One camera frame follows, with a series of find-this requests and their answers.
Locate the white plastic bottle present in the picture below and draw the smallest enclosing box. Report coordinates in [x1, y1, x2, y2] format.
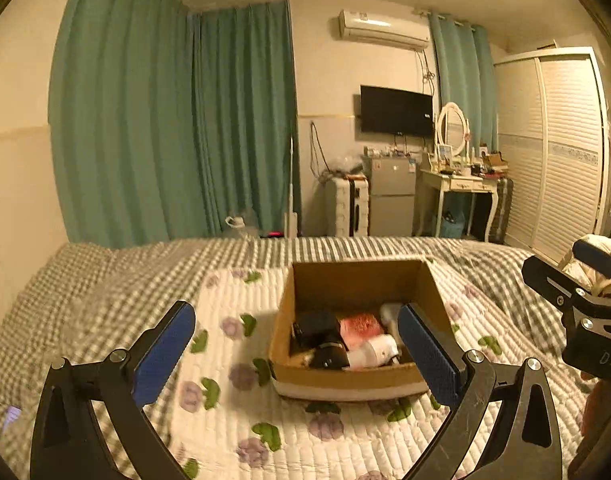
[347, 334, 399, 370]

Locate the pink rose box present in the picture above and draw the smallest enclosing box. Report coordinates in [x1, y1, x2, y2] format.
[339, 313, 385, 350]

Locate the person's right hand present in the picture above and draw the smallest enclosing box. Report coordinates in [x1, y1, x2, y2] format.
[568, 379, 611, 479]

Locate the grey checked bedsheet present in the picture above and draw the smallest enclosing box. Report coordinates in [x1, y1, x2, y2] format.
[0, 237, 567, 478]

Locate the floral white quilt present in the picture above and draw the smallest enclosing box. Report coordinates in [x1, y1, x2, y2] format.
[171, 260, 587, 479]

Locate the brown cardboard box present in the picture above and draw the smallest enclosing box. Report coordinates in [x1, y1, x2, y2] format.
[268, 258, 451, 402]

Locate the white vanity table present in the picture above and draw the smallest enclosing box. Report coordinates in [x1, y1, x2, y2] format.
[420, 169, 499, 243]

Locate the white louvered wardrobe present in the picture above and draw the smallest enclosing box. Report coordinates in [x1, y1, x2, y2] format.
[495, 47, 611, 263]

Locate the black smartphone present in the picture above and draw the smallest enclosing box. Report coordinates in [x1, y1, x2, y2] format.
[290, 311, 345, 354]

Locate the oval white mirror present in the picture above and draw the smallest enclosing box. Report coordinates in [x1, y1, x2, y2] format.
[435, 102, 470, 156]

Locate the grey mini fridge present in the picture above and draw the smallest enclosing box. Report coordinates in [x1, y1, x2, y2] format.
[366, 157, 416, 236]

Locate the white stick vacuum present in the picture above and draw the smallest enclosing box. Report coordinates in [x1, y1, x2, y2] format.
[284, 136, 299, 240]

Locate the white suitcase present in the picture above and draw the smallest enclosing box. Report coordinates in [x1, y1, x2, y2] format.
[325, 176, 369, 237]

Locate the green curtain right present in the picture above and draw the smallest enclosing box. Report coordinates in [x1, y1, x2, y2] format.
[429, 13, 499, 150]

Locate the green curtain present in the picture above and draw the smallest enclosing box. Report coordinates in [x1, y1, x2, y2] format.
[48, 0, 296, 248]
[429, 13, 499, 150]

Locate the green curtain left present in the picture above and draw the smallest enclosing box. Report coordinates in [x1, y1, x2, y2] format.
[48, 0, 296, 248]

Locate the white air conditioner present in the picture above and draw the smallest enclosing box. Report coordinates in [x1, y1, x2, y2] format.
[338, 10, 431, 52]

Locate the black wall television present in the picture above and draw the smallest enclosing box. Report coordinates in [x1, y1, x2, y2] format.
[360, 86, 435, 138]

